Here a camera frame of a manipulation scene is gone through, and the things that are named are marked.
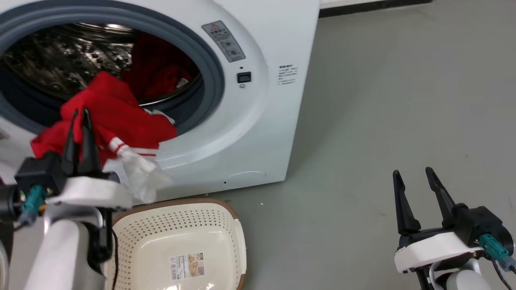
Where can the black door latch socket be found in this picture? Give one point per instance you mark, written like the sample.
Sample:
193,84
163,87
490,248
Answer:
244,77

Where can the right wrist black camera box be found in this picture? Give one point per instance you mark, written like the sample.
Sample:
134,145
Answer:
479,221

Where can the black wall baseboard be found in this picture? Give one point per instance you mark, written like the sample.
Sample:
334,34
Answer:
363,9

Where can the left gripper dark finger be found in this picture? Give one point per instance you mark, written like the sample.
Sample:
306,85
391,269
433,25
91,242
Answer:
89,149
70,153

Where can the red garment in drum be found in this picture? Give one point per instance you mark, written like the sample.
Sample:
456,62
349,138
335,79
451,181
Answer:
159,64

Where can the small printed text label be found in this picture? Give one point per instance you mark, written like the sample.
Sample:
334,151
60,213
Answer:
287,75

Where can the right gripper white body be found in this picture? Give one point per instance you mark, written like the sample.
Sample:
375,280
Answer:
431,249

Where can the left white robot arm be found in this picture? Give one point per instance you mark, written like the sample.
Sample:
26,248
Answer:
56,253

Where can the cream perforated laundry basket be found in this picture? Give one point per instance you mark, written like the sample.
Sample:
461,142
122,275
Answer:
161,233

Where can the white front-loading washing machine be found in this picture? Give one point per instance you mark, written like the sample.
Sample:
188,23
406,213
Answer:
262,121

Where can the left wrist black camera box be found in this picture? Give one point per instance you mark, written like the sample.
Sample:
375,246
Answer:
38,171

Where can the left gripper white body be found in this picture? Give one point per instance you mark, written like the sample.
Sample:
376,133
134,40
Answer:
90,191

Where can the grey warning sticker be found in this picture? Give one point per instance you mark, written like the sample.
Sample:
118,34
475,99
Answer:
223,40

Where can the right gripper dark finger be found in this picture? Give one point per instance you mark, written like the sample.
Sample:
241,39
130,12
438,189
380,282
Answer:
403,209
441,197

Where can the red garment with white trim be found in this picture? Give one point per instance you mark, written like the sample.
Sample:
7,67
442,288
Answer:
121,117

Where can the paper label with barcode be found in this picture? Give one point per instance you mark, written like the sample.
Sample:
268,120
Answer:
186,266

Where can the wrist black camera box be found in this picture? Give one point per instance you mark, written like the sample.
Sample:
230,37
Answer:
38,171
479,221

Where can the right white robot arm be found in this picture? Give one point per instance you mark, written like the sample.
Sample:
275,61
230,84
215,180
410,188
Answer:
463,280

